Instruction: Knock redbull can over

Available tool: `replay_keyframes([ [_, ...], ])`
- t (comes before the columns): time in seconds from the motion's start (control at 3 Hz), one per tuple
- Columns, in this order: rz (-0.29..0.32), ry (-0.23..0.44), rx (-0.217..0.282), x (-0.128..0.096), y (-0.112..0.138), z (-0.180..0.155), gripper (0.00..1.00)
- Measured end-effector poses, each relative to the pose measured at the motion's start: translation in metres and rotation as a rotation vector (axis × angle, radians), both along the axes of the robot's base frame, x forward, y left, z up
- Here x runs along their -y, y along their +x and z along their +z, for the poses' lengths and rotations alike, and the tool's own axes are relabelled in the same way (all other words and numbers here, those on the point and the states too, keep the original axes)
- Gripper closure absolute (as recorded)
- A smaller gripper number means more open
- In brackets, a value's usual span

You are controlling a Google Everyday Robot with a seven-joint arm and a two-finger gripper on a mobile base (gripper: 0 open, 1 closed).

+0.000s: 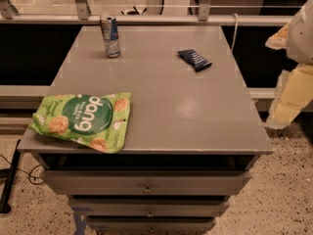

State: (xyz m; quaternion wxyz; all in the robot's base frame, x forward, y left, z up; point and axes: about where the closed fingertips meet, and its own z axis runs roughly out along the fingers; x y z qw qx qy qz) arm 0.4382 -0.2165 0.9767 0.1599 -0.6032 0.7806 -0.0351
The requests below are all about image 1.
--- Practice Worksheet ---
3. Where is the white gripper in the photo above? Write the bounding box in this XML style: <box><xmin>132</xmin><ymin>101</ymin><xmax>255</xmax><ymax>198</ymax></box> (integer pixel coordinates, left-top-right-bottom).
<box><xmin>265</xmin><ymin>0</ymin><xmax>313</xmax><ymax>129</ymax></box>

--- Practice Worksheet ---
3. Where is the silver blue redbull can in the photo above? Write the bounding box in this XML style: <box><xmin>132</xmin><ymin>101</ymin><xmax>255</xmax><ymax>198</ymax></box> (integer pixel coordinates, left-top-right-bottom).
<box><xmin>100</xmin><ymin>16</ymin><xmax>121</xmax><ymax>58</ymax></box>

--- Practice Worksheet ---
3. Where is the dark blue snack wrapper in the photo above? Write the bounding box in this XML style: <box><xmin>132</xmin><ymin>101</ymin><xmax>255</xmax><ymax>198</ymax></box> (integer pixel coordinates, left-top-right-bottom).
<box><xmin>178</xmin><ymin>49</ymin><xmax>212</xmax><ymax>72</ymax></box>

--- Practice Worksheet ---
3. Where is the grey drawer cabinet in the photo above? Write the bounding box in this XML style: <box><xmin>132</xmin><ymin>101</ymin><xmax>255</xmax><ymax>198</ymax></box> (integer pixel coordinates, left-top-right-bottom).
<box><xmin>17</xmin><ymin>24</ymin><xmax>274</xmax><ymax>235</ymax></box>

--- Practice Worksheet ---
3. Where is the green dang chips bag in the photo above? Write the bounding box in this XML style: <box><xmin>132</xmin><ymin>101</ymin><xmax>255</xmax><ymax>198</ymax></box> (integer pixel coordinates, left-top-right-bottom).
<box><xmin>28</xmin><ymin>92</ymin><xmax>131</xmax><ymax>154</ymax></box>

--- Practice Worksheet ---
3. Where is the middle grey drawer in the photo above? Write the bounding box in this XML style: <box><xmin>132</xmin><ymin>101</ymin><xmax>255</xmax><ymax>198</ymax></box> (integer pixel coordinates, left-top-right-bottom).
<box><xmin>69</xmin><ymin>199</ymin><xmax>229</xmax><ymax>217</ymax></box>

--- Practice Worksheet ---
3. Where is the grey drawer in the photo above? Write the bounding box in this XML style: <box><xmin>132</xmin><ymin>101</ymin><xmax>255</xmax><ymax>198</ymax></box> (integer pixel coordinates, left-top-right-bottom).
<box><xmin>86</xmin><ymin>216</ymin><xmax>215</xmax><ymax>232</ymax></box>
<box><xmin>69</xmin><ymin>199</ymin><xmax>229</xmax><ymax>217</ymax></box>
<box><xmin>41</xmin><ymin>170</ymin><xmax>251</xmax><ymax>196</ymax></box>

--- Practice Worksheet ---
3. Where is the bottom grey drawer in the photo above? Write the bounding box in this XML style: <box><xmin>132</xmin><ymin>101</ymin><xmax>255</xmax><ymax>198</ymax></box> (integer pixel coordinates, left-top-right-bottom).
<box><xmin>86</xmin><ymin>216</ymin><xmax>215</xmax><ymax>232</ymax></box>

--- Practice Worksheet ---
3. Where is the top grey drawer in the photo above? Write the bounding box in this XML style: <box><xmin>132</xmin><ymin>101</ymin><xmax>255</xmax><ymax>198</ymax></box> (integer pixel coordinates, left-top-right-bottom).
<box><xmin>41</xmin><ymin>170</ymin><xmax>251</xmax><ymax>196</ymax></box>

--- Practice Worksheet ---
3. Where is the black floor stand leg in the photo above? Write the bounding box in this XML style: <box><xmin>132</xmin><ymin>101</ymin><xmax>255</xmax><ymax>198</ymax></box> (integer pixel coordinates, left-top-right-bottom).
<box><xmin>0</xmin><ymin>148</ymin><xmax>21</xmax><ymax>213</ymax></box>

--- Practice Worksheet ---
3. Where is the white cable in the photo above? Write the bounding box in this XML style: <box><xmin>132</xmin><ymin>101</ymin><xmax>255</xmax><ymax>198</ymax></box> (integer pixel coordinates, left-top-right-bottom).
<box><xmin>230</xmin><ymin>13</ymin><xmax>240</xmax><ymax>52</ymax></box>

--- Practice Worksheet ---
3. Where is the black floor cable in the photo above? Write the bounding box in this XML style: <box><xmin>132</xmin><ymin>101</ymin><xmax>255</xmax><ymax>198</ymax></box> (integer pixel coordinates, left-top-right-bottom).
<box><xmin>0</xmin><ymin>154</ymin><xmax>45</xmax><ymax>186</ymax></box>

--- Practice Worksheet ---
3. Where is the metal railing frame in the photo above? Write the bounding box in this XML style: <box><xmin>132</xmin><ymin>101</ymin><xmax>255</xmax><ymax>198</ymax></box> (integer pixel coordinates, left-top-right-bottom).
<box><xmin>0</xmin><ymin>0</ymin><xmax>307</xmax><ymax>25</ymax></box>

